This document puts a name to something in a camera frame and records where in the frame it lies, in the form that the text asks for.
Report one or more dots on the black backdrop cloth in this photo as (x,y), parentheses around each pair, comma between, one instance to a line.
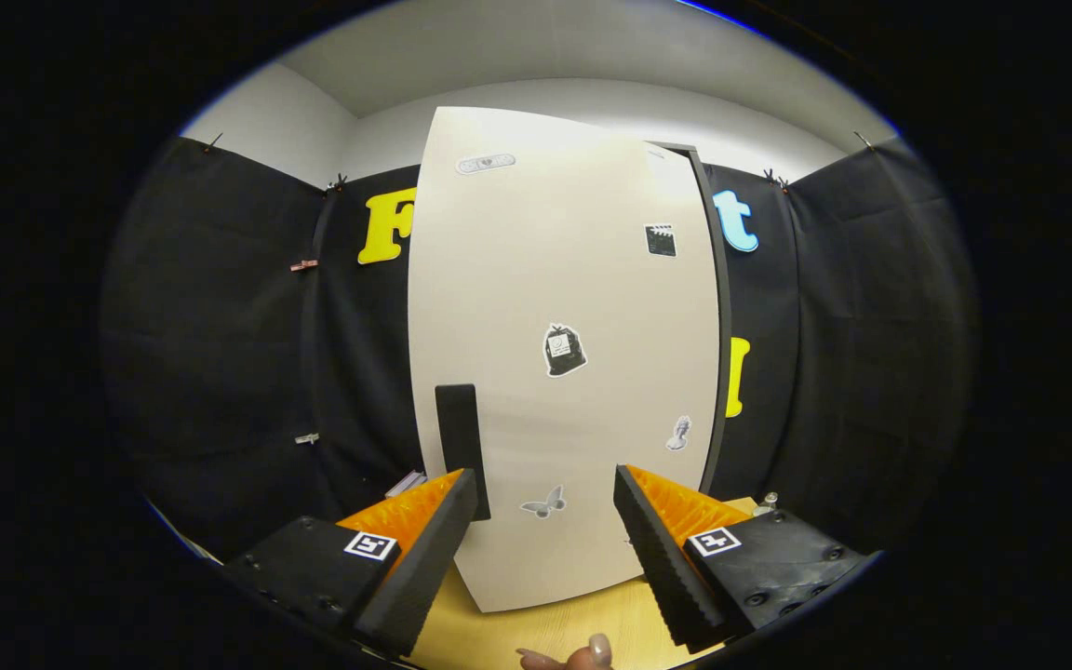
(220,372)

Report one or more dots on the dark grey shoe cabinet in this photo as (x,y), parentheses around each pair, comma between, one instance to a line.
(720,279)

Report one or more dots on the clear green label bottle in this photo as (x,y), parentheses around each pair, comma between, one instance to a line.
(766,502)

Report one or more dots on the red clip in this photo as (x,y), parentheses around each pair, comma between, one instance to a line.
(304,265)

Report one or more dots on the beige shoe cabinet door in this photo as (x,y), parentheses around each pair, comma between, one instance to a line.
(545,279)

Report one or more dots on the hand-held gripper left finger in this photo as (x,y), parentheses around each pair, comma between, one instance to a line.
(434,568)

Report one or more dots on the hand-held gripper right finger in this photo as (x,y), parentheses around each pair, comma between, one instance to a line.
(662,568)

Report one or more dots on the white paperback book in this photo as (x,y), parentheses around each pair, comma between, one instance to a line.
(406,484)

